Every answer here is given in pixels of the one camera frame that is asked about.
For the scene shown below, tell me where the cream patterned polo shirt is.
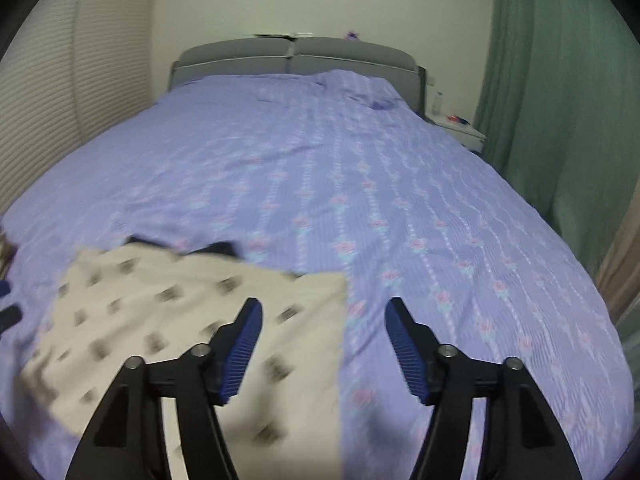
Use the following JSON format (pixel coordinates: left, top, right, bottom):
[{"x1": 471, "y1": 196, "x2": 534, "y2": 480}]
[{"x1": 22, "y1": 243, "x2": 347, "y2": 479}]

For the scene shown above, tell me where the white ribbed wardrobe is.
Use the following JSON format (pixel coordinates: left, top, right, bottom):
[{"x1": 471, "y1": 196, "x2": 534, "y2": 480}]
[{"x1": 1, "y1": 0, "x2": 153, "y2": 209}]

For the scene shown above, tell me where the white nightstand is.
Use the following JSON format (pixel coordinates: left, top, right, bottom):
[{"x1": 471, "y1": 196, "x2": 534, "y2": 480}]
[{"x1": 425, "y1": 114, "x2": 486, "y2": 154}]

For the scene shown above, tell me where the purple floral bed sheet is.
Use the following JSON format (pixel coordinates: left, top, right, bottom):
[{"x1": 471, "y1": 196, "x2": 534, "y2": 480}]
[{"x1": 1, "y1": 70, "x2": 634, "y2": 479}]

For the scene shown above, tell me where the green curtain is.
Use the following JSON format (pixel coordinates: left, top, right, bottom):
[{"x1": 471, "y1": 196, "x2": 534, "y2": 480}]
[{"x1": 475, "y1": 0, "x2": 639, "y2": 274}]

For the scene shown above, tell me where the small bottle on nightstand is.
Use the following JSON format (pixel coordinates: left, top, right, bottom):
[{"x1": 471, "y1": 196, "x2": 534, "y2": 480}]
[{"x1": 432, "y1": 91, "x2": 444, "y2": 116}]

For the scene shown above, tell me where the grey upholstered headboard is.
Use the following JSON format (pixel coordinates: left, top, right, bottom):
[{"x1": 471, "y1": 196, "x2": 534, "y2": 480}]
[{"x1": 168, "y1": 36, "x2": 427, "y2": 115}]

